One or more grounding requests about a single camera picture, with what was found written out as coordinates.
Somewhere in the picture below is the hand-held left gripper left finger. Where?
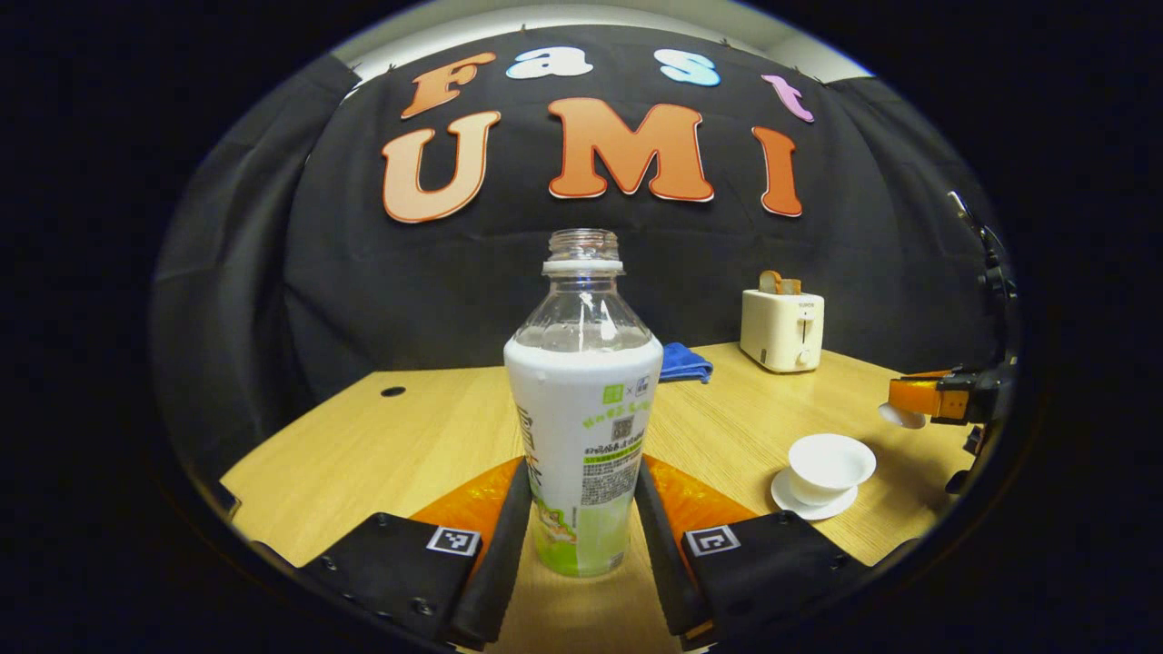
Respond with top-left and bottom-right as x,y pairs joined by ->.
298,457 -> 534,651

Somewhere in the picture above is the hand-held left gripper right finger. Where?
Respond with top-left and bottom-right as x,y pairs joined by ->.
633,454 -> 873,650

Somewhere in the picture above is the white teacup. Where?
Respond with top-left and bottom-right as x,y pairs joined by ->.
787,433 -> 878,507

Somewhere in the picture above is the clear water bottle green label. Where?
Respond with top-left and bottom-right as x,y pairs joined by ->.
503,228 -> 665,579

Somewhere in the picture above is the white saucer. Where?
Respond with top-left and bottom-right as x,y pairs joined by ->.
770,468 -> 860,521

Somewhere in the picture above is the cream toaster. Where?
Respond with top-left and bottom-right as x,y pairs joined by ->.
739,288 -> 826,374

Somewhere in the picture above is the blue folded towel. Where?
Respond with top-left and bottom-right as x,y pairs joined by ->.
659,342 -> 714,384

